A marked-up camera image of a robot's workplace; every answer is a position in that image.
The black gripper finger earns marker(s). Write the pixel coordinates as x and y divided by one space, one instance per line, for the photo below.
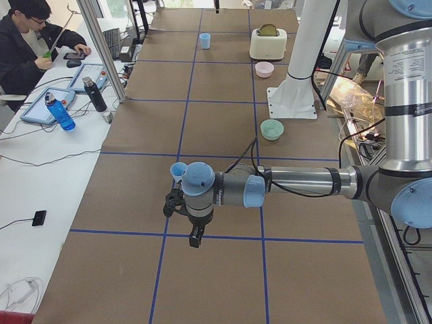
195 237

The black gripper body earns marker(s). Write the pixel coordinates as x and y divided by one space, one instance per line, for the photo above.
200 223

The blue cup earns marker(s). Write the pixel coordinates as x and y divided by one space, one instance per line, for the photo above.
177 170
205 40

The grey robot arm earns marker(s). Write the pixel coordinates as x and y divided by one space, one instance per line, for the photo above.
400 185

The green bowl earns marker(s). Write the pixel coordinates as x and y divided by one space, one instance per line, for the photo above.
271 129

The small black box device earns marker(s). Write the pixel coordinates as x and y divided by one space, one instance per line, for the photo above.
39 218

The black thermos bottle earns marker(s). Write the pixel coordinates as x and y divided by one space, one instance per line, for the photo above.
94 94

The blue water bottle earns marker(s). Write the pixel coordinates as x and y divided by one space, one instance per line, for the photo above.
59 112

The far teach pendant tablet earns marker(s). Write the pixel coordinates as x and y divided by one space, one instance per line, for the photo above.
95 71

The pink bowl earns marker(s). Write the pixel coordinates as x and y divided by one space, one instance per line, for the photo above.
264 69

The black computer mouse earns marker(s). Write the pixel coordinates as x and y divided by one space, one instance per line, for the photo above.
73 63

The black keyboard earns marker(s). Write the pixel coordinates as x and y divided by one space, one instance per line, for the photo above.
112 39

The black smartphone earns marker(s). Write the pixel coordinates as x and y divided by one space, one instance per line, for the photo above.
74 56

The cream toaster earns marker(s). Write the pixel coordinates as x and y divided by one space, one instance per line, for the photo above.
268 47

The toast slice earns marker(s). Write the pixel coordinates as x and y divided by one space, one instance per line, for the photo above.
268 30

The crumpled plastic bag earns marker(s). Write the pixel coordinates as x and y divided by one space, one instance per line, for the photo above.
354 99

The seated person in black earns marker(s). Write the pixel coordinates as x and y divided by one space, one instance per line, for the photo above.
26 35

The aluminium frame post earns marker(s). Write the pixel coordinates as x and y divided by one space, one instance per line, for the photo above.
89 16

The green handled grabber stick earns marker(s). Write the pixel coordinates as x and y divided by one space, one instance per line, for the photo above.
72 14

